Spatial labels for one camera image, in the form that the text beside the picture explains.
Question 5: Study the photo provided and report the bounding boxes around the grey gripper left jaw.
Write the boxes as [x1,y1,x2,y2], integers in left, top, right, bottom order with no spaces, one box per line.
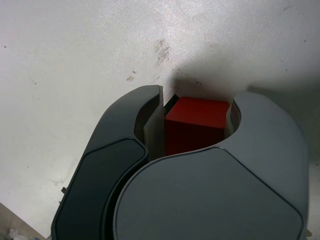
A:
[50,84,166,240]

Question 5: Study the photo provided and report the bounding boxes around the red cube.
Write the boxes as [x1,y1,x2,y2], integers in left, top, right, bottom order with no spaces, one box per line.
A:
[164,96,231,156]

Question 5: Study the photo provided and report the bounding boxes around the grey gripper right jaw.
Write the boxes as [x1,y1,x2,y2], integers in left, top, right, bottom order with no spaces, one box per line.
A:
[104,91,309,240]

